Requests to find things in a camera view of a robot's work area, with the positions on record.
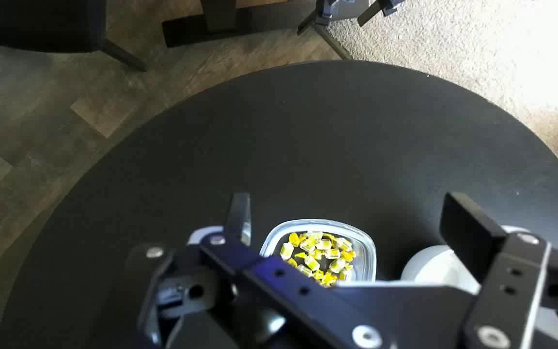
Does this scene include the white ceramic bowl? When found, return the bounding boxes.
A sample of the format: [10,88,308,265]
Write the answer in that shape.
[399,222,535,294]

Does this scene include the black wooden furniture base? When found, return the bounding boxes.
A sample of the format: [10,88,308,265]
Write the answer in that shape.
[161,0,322,50]

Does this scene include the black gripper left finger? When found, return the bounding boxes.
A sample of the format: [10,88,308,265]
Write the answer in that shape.
[198,189,386,349]

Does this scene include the beige carpet rug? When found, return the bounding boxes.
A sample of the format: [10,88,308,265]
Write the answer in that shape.
[320,0,558,162]

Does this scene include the dark upholstered chair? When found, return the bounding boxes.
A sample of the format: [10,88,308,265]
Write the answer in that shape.
[0,0,150,73]

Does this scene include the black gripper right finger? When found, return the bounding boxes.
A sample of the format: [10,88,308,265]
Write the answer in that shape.
[438,189,554,349]

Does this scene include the yellow food pieces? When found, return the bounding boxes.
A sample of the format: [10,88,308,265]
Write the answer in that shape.
[277,230,359,288]

